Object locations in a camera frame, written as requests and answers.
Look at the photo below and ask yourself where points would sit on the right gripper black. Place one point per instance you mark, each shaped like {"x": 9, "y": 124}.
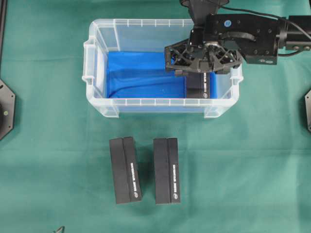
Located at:
{"x": 225, "y": 41}

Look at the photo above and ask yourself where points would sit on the black box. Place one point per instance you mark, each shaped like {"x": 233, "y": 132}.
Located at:
{"x": 125, "y": 170}
{"x": 166, "y": 167}
{"x": 197, "y": 85}

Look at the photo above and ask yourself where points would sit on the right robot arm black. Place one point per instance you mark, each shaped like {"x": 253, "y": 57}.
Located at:
{"x": 298, "y": 37}

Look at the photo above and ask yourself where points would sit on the clear plastic storage case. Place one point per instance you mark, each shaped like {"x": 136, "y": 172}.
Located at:
{"x": 144, "y": 35}

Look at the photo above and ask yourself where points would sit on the blue cloth liner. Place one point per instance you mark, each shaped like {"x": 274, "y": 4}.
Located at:
{"x": 138, "y": 83}

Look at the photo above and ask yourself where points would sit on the green table cloth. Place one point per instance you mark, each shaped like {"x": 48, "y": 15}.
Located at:
{"x": 247, "y": 171}

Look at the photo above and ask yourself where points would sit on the small dark object bottom edge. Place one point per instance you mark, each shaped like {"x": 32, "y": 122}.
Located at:
{"x": 59, "y": 230}

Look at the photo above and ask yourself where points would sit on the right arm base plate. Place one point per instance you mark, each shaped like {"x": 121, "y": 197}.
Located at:
{"x": 308, "y": 109}

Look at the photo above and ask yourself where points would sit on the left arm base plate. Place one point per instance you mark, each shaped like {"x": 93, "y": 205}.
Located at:
{"x": 7, "y": 109}

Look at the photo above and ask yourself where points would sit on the black frame rail left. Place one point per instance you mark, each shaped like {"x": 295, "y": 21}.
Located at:
{"x": 3, "y": 8}

